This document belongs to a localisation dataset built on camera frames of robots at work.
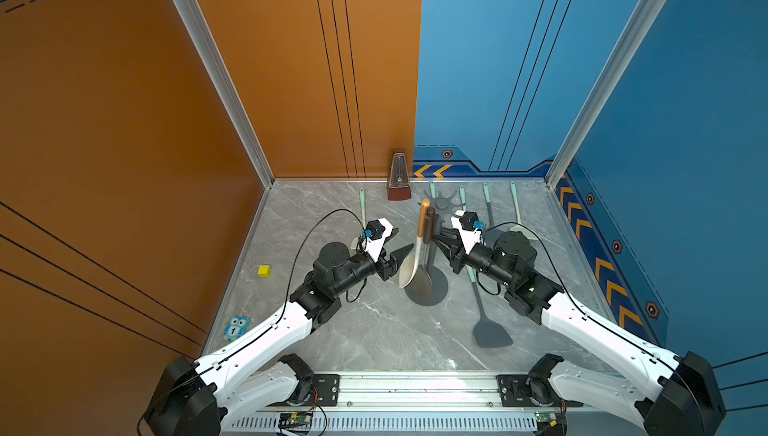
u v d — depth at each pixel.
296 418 0.72
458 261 0.63
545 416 0.72
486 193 1.16
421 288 0.80
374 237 0.58
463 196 1.15
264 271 0.92
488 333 0.82
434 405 0.73
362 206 1.12
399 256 0.63
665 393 0.39
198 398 0.39
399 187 1.09
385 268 0.62
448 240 0.65
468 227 0.58
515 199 1.13
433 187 1.17
